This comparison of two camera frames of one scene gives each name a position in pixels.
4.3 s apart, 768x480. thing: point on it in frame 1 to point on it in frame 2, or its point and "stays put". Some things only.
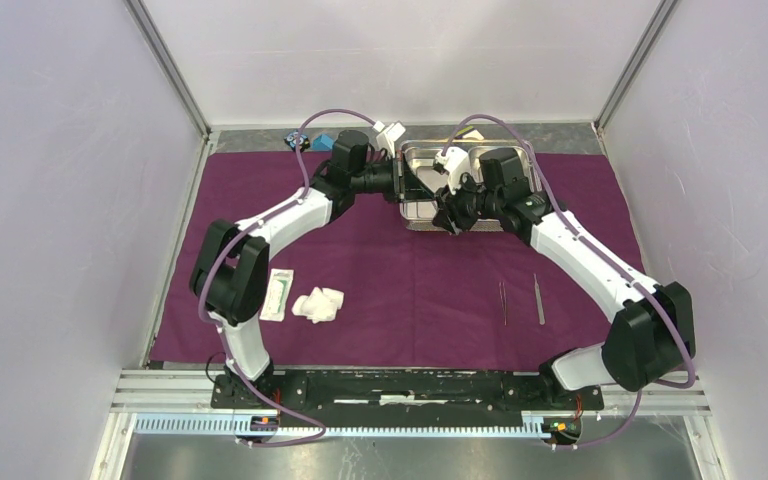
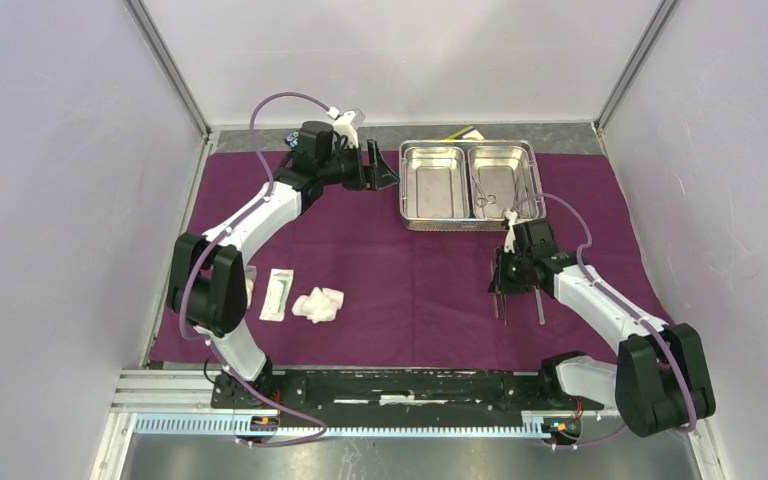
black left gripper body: (397, 178) to (348, 169)
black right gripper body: (463, 208) to (510, 275)
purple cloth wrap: (358, 291) stays put
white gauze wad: (320, 305) stays put
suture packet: (277, 295) stays put
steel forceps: (539, 301) stays put
